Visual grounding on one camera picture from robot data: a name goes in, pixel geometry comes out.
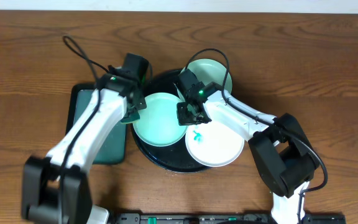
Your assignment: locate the black rectangular sponge tray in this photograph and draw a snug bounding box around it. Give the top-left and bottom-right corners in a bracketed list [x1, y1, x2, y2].
[66, 83, 126, 165]

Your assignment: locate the white plate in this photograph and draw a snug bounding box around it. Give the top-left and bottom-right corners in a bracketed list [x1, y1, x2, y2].
[185, 121, 245, 167]

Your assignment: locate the mint green plate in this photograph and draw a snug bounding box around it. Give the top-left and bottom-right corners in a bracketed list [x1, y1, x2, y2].
[133, 93, 187, 147]
[175, 58, 232, 102]

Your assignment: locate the green yellow sponge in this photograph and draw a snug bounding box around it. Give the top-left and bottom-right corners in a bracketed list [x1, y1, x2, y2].
[120, 111, 140, 124]

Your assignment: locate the round black tray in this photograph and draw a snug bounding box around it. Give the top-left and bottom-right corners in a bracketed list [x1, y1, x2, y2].
[132, 70, 209, 173]

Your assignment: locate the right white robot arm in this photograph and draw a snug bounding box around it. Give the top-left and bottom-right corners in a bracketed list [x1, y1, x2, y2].
[175, 69, 326, 223]

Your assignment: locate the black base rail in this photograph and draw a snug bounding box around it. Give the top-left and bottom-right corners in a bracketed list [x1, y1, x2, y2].
[108, 213, 346, 224]

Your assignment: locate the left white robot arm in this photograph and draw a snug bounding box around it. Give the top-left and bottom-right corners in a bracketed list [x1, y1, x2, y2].
[21, 54, 149, 223]

